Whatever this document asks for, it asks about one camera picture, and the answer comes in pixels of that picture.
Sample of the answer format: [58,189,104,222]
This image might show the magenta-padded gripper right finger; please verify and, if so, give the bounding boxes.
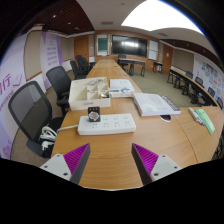
[131,143,183,186]

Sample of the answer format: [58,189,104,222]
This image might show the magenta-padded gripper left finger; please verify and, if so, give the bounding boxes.
[39,143,92,185]

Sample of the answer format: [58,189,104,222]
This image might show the black charger block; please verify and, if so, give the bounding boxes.
[87,106,102,123]

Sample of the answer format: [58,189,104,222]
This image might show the white power strip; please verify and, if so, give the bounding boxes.
[77,113,137,136]

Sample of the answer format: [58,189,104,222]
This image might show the white marker pack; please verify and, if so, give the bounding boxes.
[187,106,205,127]

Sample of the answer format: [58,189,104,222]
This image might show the black mesh office chair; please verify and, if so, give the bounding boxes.
[45,65,73,116]
[7,80,64,159]

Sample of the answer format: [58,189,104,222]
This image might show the white book with dark spine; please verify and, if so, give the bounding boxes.
[132,92,182,117]

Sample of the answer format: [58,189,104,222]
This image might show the green booklet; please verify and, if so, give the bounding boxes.
[194,108,216,136]

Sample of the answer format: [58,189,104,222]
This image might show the white open compartment box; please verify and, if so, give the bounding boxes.
[68,77,112,112]

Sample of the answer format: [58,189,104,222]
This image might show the flat white and blue box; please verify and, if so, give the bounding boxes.
[108,87,136,99]

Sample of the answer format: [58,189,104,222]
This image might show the long wooden side table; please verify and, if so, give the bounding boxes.
[166,68,214,108]

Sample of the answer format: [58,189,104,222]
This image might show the white printed paper sheet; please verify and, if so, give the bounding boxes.
[109,78,134,92]

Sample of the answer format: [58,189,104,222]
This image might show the row of black side chairs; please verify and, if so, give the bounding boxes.
[184,70,224,111]

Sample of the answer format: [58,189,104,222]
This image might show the group of black office chairs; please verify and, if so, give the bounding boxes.
[69,54,96,80]

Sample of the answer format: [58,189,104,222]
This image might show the small wooden side desk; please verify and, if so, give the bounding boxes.
[152,61,164,74]

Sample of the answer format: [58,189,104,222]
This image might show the wooden desk with dark legs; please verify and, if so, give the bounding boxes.
[117,58,147,78]

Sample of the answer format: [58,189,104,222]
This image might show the whiteboard with green panel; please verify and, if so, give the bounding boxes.
[96,33,110,57]

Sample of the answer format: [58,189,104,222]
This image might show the large bright ceiling light panel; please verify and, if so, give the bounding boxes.
[120,0,205,36]

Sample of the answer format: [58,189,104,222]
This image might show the white power strip cable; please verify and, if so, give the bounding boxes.
[39,123,80,151]

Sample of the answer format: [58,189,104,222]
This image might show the round table cable grommet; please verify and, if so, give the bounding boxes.
[159,114,173,123]

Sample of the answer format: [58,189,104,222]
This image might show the wide purple white wall banner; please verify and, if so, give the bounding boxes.
[0,33,28,161]

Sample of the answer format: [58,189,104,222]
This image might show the colourful wall poster display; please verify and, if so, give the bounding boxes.
[194,54,224,98]

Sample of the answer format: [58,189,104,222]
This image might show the narrow purple wall banner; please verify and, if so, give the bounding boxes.
[39,31,64,90]

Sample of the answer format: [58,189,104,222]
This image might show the plain white wall board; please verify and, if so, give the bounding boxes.
[147,39,159,62]

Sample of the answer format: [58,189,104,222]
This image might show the large black wall screen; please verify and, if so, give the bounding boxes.
[111,34,148,58]

